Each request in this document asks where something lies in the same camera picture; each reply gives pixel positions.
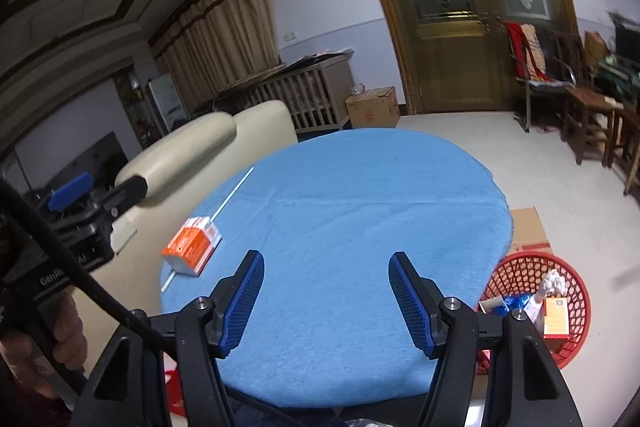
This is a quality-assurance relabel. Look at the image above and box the cardboard box by door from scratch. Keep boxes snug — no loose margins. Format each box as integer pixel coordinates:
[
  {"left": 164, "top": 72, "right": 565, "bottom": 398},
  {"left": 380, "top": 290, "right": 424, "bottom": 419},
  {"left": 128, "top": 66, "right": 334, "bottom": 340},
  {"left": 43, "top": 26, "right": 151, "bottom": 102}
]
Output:
[{"left": 345, "top": 87, "right": 400, "bottom": 129}]

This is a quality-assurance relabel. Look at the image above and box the cream leather sofa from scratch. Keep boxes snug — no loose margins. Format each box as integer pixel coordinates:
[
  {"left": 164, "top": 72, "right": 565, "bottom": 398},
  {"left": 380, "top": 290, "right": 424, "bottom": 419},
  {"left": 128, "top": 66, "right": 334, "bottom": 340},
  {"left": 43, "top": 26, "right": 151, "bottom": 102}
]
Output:
[{"left": 69, "top": 98, "right": 300, "bottom": 373}]

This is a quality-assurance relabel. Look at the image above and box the dark wooden stool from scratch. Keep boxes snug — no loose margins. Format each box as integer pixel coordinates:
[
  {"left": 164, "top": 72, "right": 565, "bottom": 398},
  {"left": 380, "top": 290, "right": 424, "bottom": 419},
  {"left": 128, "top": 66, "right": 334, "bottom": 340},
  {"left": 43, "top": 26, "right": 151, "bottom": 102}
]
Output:
[{"left": 561, "top": 87, "right": 623, "bottom": 168}]

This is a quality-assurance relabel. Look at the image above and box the wooden slatted crib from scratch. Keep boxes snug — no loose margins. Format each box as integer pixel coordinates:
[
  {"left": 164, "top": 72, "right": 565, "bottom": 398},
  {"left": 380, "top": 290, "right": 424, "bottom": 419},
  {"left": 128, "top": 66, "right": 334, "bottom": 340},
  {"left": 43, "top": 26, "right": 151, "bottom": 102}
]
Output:
[{"left": 214, "top": 51, "right": 355, "bottom": 134}]

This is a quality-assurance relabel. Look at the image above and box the blue foil wrapper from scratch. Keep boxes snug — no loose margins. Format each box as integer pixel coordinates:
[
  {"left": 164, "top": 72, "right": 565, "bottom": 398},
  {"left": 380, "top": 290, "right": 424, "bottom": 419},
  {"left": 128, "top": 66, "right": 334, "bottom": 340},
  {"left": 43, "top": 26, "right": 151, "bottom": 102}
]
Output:
[{"left": 502, "top": 293, "right": 540, "bottom": 321}]

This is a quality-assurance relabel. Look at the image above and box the beige striped curtain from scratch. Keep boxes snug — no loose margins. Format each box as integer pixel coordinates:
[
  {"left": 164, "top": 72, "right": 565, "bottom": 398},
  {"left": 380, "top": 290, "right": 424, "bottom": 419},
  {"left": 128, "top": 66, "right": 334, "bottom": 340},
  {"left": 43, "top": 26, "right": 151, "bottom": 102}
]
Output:
[{"left": 149, "top": 0, "right": 280, "bottom": 112}]

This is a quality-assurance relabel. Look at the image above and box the cardboard box under basket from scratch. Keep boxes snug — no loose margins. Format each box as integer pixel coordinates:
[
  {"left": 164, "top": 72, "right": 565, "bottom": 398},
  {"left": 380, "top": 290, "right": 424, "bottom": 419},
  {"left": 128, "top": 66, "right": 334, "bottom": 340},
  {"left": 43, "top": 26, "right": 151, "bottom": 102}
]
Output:
[{"left": 508, "top": 207, "right": 553, "bottom": 255}]

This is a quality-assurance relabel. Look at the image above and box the white thin stick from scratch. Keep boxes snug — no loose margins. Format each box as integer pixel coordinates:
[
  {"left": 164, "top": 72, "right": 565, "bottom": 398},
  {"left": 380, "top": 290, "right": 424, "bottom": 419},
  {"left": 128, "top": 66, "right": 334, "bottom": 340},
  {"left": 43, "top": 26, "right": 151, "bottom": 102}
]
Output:
[{"left": 159, "top": 166, "right": 255, "bottom": 294}]

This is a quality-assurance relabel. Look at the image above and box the blue table cloth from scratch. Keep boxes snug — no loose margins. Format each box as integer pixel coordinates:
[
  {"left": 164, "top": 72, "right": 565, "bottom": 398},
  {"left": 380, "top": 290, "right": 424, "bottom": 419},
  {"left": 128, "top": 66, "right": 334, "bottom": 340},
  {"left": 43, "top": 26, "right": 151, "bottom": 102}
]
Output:
[{"left": 160, "top": 129, "right": 513, "bottom": 407}]

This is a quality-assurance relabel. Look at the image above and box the small orange box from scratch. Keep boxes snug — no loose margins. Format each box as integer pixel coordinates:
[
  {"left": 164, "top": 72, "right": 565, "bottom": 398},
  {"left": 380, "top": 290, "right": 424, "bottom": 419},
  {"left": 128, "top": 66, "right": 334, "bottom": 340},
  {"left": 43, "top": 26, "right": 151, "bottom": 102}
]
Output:
[{"left": 542, "top": 297, "right": 570, "bottom": 340}]

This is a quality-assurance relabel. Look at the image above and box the person's left hand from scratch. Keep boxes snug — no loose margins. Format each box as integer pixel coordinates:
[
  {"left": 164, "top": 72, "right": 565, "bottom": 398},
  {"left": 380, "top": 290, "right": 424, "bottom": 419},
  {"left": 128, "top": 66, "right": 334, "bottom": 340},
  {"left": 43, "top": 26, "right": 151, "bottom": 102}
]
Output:
[{"left": 1, "top": 293, "right": 88, "bottom": 407}]

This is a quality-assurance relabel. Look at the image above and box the orange white medicine box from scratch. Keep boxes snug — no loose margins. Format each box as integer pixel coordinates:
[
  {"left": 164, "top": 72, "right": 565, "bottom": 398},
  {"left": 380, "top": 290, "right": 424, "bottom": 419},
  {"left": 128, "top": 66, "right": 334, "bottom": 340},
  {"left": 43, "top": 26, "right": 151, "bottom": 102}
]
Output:
[{"left": 160, "top": 215, "right": 224, "bottom": 279}]

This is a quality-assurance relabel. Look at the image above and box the chair with red cloth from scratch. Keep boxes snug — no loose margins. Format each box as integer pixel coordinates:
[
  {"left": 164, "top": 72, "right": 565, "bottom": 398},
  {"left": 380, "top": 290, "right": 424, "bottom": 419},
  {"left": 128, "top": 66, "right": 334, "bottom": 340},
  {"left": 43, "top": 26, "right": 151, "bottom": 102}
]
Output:
[{"left": 503, "top": 20, "right": 577, "bottom": 133}]

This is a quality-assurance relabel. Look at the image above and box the black cable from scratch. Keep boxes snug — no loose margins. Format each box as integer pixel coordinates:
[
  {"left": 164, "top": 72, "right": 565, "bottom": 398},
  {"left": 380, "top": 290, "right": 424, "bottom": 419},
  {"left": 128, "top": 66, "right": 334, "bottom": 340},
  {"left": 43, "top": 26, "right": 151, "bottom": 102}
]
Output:
[{"left": 0, "top": 178, "right": 302, "bottom": 427}]

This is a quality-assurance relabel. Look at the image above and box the red plastic mesh basket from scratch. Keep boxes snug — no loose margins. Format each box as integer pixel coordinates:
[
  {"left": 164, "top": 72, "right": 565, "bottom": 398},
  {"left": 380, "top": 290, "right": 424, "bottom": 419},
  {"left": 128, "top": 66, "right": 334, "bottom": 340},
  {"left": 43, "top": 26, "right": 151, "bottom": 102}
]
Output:
[{"left": 477, "top": 251, "right": 591, "bottom": 369}]

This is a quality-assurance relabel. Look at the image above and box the white tissue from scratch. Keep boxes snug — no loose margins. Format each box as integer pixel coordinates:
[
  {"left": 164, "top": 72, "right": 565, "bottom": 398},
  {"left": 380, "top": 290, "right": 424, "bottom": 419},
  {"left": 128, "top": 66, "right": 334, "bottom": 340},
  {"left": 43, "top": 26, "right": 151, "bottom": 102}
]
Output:
[{"left": 535, "top": 269, "right": 568, "bottom": 301}]

